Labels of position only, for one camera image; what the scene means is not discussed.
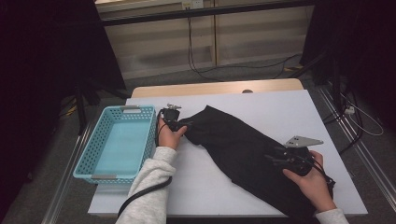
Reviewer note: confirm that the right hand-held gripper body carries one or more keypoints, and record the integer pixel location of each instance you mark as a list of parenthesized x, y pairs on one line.
[(299, 155)]

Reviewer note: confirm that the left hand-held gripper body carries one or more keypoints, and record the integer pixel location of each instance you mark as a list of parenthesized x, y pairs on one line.
[(170, 115)]

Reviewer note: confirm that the black pants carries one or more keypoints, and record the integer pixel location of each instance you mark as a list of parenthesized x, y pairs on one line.
[(243, 149)]

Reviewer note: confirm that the light blue plastic basket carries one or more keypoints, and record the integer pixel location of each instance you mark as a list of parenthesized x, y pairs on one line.
[(121, 146)]

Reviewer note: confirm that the person's left hand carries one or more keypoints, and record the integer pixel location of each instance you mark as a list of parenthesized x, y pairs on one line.
[(168, 138)]

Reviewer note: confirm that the person's right hand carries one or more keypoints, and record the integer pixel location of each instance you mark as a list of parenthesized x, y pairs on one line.
[(314, 186)]

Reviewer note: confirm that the wooden table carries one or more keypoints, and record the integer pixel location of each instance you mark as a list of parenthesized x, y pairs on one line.
[(202, 87)]

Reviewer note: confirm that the round table grommet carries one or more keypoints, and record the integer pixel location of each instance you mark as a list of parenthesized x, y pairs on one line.
[(247, 91)]

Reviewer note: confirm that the white plug adapter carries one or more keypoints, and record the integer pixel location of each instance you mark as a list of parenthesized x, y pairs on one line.
[(349, 110)]

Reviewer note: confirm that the black stand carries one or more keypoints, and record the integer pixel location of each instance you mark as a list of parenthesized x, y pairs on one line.
[(81, 109), (334, 81)]

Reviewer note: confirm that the yellow strip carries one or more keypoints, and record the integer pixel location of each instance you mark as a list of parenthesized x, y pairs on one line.
[(71, 110)]

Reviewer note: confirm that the black horizontal bar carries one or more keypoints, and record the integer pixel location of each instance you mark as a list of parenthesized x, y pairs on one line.
[(199, 12)]

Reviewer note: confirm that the black curtain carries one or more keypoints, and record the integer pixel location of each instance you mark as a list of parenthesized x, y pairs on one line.
[(37, 62), (367, 46)]

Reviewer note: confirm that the aluminium floor rail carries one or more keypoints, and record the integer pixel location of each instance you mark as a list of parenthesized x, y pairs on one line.
[(67, 177), (358, 140)]

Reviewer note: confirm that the white wall socket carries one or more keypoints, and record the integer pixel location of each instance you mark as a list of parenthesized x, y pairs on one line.
[(192, 4)]

